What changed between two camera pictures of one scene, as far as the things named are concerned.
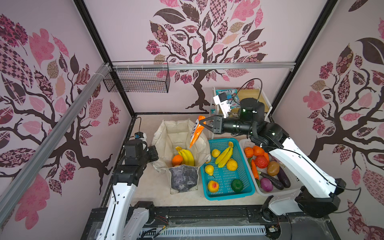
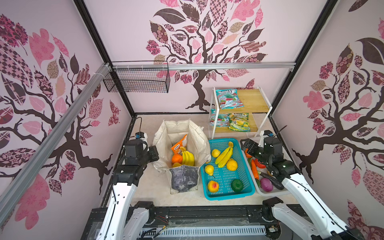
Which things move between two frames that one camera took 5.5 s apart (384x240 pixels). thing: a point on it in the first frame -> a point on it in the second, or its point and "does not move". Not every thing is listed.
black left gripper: x=152 y=150 does not move
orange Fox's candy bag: x=197 y=129 -> x=176 y=148
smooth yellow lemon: x=215 y=153 does not move
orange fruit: x=177 y=160 does not move
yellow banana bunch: x=187 y=156 does not move
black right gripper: x=218 y=125 -> x=254 y=144
